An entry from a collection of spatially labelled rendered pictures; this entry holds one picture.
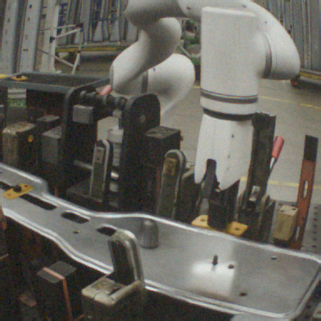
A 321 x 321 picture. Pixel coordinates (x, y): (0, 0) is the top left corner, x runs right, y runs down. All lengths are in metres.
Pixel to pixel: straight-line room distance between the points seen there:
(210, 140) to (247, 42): 0.15
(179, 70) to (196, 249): 0.66
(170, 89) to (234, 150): 0.74
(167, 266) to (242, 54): 0.36
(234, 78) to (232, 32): 0.07
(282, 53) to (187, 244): 0.38
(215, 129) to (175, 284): 0.24
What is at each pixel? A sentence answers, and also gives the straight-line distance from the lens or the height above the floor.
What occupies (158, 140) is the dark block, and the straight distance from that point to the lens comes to 1.05.
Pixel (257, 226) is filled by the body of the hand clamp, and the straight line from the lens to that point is 0.95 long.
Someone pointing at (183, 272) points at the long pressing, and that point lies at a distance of 0.83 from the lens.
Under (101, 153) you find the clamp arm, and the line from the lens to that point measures 1.07.
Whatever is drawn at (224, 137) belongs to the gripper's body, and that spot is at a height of 1.23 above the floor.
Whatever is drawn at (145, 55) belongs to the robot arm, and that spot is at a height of 1.23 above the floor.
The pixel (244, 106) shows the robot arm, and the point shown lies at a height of 1.27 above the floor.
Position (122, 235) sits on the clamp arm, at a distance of 0.69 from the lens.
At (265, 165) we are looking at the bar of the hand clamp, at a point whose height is 1.13.
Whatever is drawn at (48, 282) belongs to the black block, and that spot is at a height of 0.99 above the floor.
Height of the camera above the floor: 1.44
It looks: 20 degrees down
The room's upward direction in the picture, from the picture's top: 2 degrees clockwise
